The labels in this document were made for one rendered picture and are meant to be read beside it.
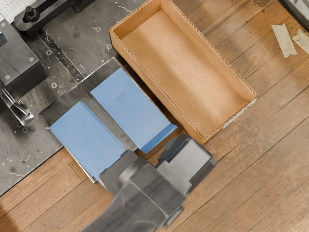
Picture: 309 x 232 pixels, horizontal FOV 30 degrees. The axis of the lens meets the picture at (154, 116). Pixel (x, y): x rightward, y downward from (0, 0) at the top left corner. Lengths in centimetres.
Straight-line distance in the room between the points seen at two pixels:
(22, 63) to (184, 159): 36
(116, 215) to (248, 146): 43
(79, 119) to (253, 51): 34
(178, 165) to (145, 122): 24
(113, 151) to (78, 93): 12
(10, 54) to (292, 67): 50
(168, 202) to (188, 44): 43
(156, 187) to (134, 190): 3
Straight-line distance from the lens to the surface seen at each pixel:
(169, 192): 71
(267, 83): 106
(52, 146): 103
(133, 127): 100
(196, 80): 104
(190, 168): 77
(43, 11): 104
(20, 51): 101
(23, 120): 97
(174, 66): 105
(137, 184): 69
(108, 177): 87
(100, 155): 99
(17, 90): 103
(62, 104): 103
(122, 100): 101
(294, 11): 119
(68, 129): 101
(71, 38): 109
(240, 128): 103
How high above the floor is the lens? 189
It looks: 75 degrees down
